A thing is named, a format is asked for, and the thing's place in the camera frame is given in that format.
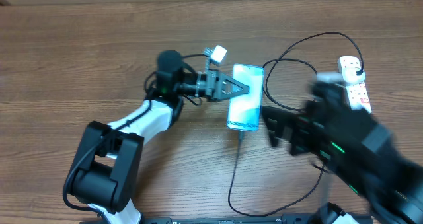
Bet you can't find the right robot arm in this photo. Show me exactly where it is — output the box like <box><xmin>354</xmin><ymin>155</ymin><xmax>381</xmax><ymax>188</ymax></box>
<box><xmin>261</xmin><ymin>82</ymin><xmax>422</xmax><ymax>223</ymax></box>

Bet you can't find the black USB charging cable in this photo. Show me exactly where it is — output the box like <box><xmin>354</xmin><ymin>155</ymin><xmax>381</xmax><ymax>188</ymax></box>
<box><xmin>227</xmin><ymin>31</ymin><xmax>365</xmax><ymax>217</ymax></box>

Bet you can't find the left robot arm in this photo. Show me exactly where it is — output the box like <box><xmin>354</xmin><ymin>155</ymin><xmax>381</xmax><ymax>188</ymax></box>
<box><xmin>62</xmin><ymin>48</ymin><xmax>250</xmax><ymax>223</ymax></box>

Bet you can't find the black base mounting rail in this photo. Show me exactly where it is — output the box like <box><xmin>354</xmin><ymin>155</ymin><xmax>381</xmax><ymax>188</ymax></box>
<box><xmin>79</xmin><ymin>213</ymin><xmax>374</xmax><ymax>224</ymax></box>

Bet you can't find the white charger plug adapter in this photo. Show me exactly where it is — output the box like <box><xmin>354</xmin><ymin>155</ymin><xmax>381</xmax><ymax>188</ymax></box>
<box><xmin>340</xmin><ymin>68</ymin><xmax>365</xmax><ymax>86</ymax></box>

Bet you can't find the blue Samsung Galaxy smartphone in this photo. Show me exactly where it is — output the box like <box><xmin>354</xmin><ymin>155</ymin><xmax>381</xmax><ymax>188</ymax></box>
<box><xmin>227</xmin><ymin>64</ymin><xmax>264</xmax><ymax>131</ymax></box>

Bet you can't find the white power extension strip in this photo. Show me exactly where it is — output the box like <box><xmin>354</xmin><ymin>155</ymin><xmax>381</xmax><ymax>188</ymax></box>
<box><xmin>338</xmin><ymin>56</ymin><xmax>372</xmax><ymax>114</ymax></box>

